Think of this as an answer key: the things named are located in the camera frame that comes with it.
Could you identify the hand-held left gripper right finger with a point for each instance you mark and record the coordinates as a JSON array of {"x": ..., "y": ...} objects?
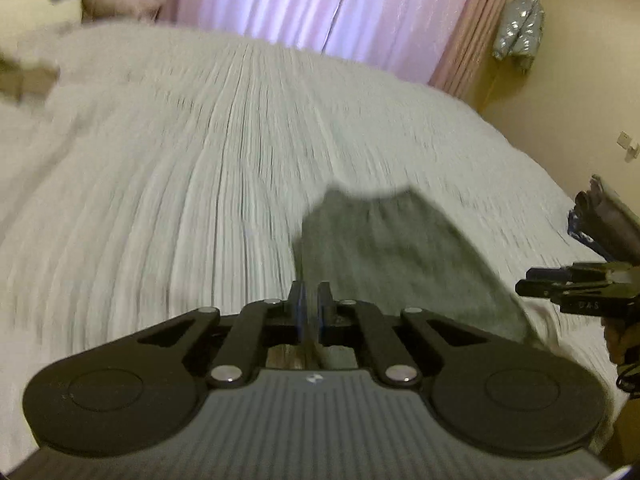
[{"x": 324, "y": 310}]

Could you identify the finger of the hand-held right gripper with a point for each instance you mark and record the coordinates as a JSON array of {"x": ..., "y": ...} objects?
[
  {"x": 547, "y": 273},
  {"x": 537, "y": 291}
]

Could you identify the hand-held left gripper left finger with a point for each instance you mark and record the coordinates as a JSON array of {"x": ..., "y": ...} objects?
[{"x": 298, "y": 305}]

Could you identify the grey plaid shirt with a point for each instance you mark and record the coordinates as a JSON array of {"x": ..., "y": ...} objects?
[{"x": 390, "y": 260}]

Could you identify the person's right hand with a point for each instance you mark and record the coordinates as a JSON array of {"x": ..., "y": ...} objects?
[{"x": 620, "y": 340}]

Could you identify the dark grey cloth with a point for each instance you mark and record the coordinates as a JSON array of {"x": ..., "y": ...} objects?
[{"x": 615, "y": 215}]

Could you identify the bed with white striped bedspread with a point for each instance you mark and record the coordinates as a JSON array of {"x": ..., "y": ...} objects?
[{"x": 175, "y": 185}]

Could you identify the silver foil balloon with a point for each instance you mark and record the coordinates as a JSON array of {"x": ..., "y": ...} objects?
[{"x": 520, "y": 30}]

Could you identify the pink curtain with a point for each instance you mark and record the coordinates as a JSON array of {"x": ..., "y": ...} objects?
[{"x": 325, "y": 10}]

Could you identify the white wall switch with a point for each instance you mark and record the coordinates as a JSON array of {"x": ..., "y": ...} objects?
[{"x": 627, "y": 146}]

